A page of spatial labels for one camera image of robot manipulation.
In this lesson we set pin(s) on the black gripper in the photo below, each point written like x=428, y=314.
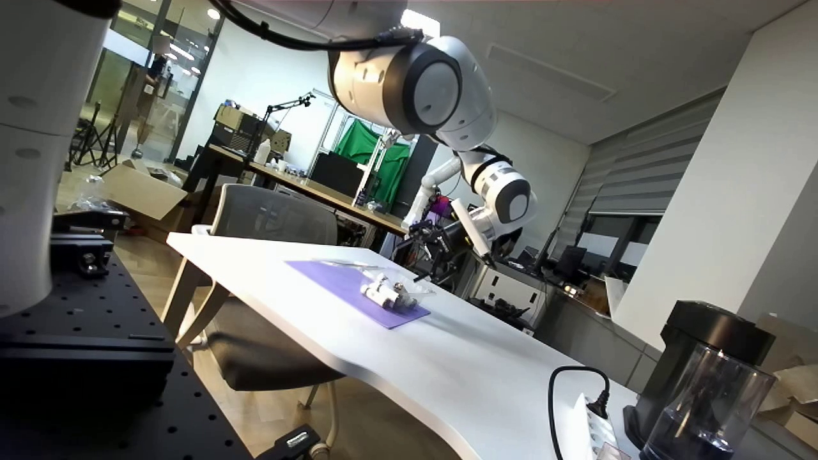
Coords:
x=443, y=243

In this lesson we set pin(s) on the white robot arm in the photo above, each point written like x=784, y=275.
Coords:
x=380, y=69

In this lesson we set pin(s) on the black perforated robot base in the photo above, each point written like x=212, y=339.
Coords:
x=91, y=375

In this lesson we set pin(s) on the clear plastic box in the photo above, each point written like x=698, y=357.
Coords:
x=388, y=294

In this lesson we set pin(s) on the open cardboard box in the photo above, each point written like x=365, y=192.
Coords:
x=141, y=192

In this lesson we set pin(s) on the purple paper mat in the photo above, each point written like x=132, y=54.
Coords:
x=345, y=279

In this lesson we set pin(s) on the wooden background table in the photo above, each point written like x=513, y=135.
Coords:
x=215, y=161

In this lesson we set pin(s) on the grey cabinet with drawers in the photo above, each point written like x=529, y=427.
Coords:
x=499, y=283

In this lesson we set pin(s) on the grey office chair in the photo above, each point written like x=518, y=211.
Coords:
x=255, y=314

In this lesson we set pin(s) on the white power strip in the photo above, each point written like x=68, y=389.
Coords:
x=587, y=435

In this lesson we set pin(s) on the black coffee machine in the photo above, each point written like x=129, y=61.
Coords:
x=705, y=389

